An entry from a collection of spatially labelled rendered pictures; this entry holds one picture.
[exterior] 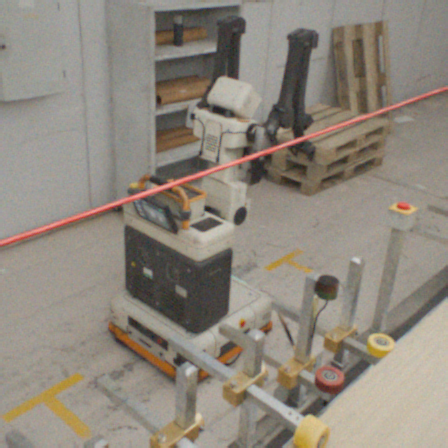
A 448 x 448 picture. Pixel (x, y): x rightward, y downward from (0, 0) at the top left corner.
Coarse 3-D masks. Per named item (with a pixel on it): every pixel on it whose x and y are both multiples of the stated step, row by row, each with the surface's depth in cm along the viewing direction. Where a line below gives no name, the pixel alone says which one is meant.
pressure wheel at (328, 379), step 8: (320, 368) 170; (328, 368) 171; (320, 376) 167; (328, 376) 168; (336, 376) 168; (320, 384) 166; (328, 384) 165; (336, 384) 165; (328, 392) 166; (336, 392) 166
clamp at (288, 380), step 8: (296, 360) 178; (312, 360) 179; (280, 368) 175; (296, 368) 175; (304, 368) 177; (312, 368) 181; (280, 376) 175; (288, 376) 173; (296, 376) 174; (280, 384) 176; (288, 384) 174; (296, 384) 176
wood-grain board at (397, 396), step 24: (408, 336) 188; (432, 336) 188; (384, 360) 176; (408, 360) 177; (432, 360) 178; (360, 384) 166; (384, 384) 167; (408, 384) 168; (432, 384) 169; (336, 408) 158; (360, 408) 158; (384, 408) 159; (408, 408) 159; (432, 408) 160; (336, 432) 150; (360, 432) 151; (384, 432) 151; (408, 432) 152; (432, 432) 153
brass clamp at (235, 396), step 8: (264, 368) 160; (240, 376) 156; (248, 376) 156; (256, 376) 156; (264, 376) 159; (224, 384) 153; (240, 384) 153; (248, 384) 154; (256, 384) 157; (224, 392) 154; (232, 392) 152; (240, 392) 152; (232, 400) 153; (240, 400) 153
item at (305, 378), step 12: (228, 324) 194; (228, 336) 192; (240, 336) 189; (264, 348) 184; (264, 360) 183; (276, 360) 180; (288, 360) 180; (300, 372) 175; (312, 384) 172; (324, 396) 170
